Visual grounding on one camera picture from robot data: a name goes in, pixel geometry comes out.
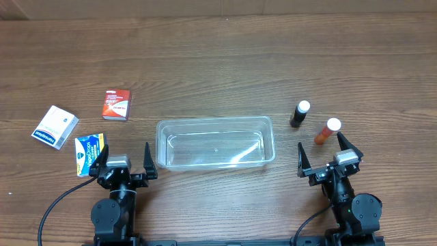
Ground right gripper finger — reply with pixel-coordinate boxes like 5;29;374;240
297;142;312;178
337;132;364;160

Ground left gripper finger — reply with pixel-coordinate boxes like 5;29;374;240
143;142;158;180
89;144;109;177

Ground blue yellow VapoDrops box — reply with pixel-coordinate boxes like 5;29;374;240
74;133;107;177

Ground orange bottle white cap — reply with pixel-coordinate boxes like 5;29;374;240
314;118;342;145

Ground black bottle white cap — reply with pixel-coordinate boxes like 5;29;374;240
290;100;311;128

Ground white Hansaplast box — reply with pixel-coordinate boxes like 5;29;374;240
31;105;79;150

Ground red medicine box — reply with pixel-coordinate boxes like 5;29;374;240
102;89;131;121

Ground clear plastic container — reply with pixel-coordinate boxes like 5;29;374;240
156;116;276;172

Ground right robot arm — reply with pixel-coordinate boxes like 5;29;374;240
291;132;385;246

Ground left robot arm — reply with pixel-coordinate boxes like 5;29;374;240
89;143;158;245

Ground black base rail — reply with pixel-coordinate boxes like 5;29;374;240
81;235;386;246

